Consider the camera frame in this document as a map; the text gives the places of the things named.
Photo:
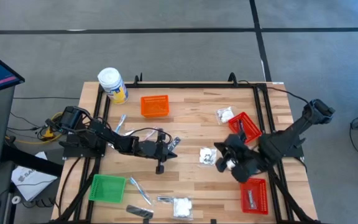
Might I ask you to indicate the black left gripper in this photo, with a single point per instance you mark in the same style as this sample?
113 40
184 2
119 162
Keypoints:
154 151

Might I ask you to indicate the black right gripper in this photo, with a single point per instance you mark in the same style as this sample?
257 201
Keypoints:
244 155

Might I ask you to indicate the clear bag of cotton swabs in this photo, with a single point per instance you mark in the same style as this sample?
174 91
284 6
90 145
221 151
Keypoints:
226 115
182 208
205 154
230 164

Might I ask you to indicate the blue toothbrush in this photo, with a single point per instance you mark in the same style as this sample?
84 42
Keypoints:
121 122
140 189

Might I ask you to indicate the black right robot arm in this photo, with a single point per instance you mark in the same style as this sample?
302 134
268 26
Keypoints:
291 133

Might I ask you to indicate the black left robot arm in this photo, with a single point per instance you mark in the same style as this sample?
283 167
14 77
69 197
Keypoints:
104 133

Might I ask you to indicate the red plastic basket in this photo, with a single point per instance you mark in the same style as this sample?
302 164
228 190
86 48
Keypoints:
259 196
250 126

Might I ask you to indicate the orange plastic basket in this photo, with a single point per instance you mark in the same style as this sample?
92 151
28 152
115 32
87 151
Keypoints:
154 106

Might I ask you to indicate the green plastic basket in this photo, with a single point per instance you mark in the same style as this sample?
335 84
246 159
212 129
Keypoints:
107 188

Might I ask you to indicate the Lysol wipes canister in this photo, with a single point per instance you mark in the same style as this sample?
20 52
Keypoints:
112 84

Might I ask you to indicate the white printed papers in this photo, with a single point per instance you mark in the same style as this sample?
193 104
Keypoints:
33 180

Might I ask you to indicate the white tape roll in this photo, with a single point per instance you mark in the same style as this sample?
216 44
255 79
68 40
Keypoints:
16 199

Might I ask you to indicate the black aluminium table frame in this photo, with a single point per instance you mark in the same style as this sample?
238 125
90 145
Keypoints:
182 85

